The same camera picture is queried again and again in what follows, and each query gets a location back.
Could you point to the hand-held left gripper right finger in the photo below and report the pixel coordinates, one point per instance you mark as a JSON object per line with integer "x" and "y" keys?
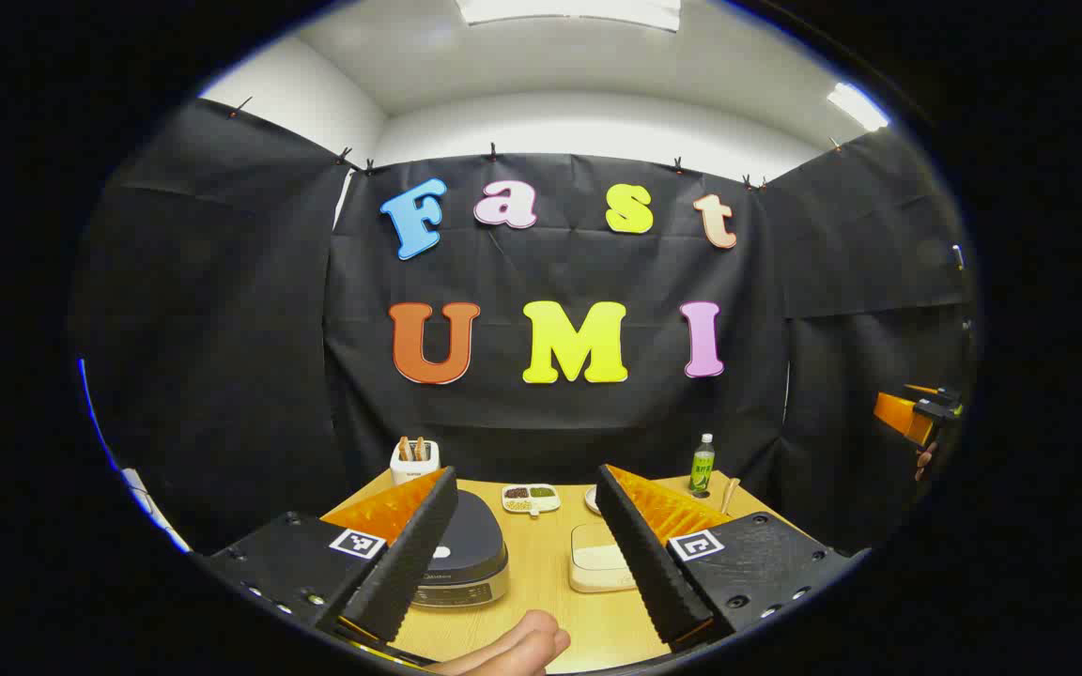
{"x": 649, "y": 563}

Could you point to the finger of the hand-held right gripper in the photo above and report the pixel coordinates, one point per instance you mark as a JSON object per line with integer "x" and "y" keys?
{"x": 898, "y": 415}

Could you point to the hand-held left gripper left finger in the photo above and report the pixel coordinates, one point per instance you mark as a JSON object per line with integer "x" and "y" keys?
{"x": 405, "y": 563}

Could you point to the clear tray of rice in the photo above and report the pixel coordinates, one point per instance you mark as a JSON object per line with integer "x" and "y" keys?
{"x": 597, "y": 563}

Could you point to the dark grey rice cooker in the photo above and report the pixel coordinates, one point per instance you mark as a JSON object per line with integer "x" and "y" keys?
{"x": 475, "y": 554}

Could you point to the wooden spoon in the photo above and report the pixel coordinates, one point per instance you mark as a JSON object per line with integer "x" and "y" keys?
{"x": 729, "y": 493}

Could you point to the white round plate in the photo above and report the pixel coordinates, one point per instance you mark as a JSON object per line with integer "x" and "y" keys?
{"x": 591, "y": 499}

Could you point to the white toaster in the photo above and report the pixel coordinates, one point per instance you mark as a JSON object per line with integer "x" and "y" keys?
{"x": 407, "y": 472}

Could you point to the green drink bottle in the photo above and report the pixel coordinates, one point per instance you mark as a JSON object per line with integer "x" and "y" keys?
{"x": 702, "y": 465}

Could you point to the white divided bean dish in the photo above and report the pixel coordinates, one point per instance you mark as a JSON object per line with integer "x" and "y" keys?
{"x": 532, "y": 498}

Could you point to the black backdrop cloth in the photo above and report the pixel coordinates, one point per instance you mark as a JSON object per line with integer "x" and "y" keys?
{"x": 222, "y": 329}

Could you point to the small ceiling light panel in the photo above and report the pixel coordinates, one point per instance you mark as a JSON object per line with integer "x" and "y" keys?
{"x": 858, "y": 105}

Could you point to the large ceiling light panel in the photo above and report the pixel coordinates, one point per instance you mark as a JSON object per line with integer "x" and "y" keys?
{"x": 569, "y": 11}

